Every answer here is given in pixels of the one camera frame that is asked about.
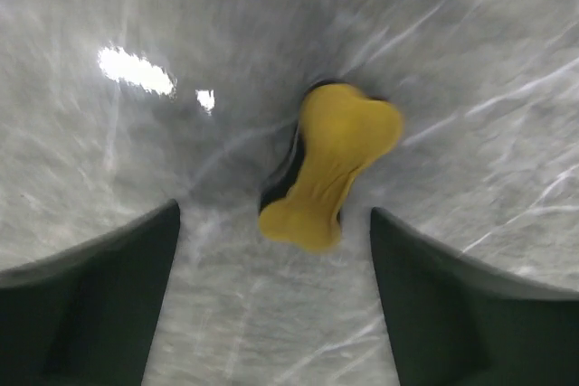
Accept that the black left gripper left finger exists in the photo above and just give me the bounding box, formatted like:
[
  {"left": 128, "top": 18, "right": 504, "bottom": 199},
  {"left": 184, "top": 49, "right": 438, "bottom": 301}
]
[{"left": 1, "top": 200, "right": 181, "bottom": 385}]

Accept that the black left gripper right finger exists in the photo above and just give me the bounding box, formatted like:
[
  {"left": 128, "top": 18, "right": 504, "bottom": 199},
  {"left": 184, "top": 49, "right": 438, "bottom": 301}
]
[{"left": 370, "top": 208, "right": 578, "bottom": 386}]

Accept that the yellow black whiteboard eraser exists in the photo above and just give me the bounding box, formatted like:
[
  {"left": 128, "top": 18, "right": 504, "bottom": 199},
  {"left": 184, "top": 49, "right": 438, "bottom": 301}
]
[{"left": 258, "top": 80, "right": 403, "bottom": 252}]

